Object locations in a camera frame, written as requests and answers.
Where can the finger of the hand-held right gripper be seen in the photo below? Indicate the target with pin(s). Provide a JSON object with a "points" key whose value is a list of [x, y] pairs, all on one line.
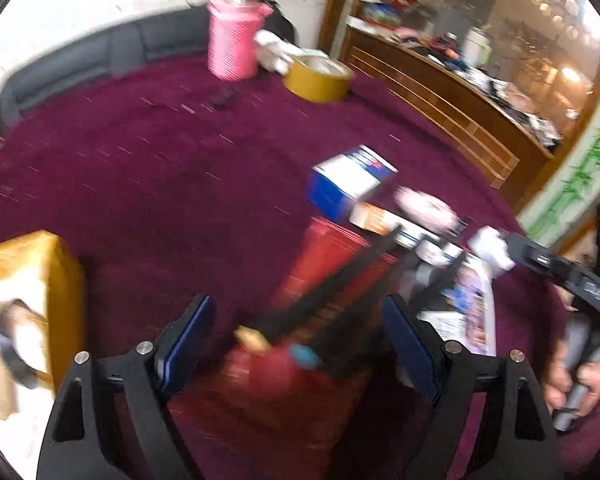
{"points": [[380, 320], [330, 290]]}

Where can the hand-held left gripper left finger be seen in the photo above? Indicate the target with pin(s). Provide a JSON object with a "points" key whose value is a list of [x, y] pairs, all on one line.
{"points": [[190, 340]]}

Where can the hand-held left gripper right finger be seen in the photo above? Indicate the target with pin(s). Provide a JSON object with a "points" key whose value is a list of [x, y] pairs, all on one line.
{"points": [[410, 355]]}

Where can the red box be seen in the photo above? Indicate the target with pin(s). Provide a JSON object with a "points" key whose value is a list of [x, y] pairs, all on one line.
{"points": [[325, 250]]}

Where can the person's right hand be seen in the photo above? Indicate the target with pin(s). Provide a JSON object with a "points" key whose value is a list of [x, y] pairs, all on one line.
{"points": [[555, 375]]}

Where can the small orange white box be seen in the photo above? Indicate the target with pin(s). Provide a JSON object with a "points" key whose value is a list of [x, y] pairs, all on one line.
{"points": [[372, 217]]}

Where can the white box with blue print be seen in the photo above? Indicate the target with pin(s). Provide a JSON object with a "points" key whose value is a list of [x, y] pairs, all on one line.
{"points": [[430, 250]]}

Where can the blue and white box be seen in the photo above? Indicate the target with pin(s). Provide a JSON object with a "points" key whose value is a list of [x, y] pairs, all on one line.
{"points": [[330, 195]]}

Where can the maroon tablecloth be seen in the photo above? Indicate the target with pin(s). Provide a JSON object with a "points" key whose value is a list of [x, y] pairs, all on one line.
{"points": [[155, 175]]}

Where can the wooden counter with clutter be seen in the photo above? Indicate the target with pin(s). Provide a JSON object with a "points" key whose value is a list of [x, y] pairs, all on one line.
{"points": [[505, 95]]}

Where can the yellow cardboard box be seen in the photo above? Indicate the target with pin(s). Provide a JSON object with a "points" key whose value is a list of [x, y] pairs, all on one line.
{"points": [[30, 260]]}

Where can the black tape roll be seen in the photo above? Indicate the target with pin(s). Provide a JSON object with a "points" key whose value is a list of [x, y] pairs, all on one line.
{"points": [[10, 360]]}

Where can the yellow-brown tape roll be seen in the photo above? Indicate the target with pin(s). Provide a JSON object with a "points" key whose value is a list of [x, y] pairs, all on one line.
{"points": [[315, 87]]}

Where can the black pen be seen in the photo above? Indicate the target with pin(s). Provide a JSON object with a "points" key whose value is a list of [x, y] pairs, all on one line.
{"points": [[222, 98]]}

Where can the white and green cup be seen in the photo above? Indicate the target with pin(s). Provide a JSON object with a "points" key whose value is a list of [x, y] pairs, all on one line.
{"points": [[477, 45]]}

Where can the white tissue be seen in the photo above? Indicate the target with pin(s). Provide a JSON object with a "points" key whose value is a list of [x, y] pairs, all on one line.
{"points": [[272, 50]]}

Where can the pink knitted bottle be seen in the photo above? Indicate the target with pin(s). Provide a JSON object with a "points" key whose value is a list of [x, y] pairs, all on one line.
{"points": [[230, 45]]}

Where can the blue and red carton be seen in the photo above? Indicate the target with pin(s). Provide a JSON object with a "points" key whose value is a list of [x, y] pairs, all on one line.
{"points": [[380, 10]]}

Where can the dark grey sofa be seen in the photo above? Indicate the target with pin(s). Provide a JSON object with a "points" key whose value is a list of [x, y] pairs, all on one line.
{"points": [[130, 40]]}

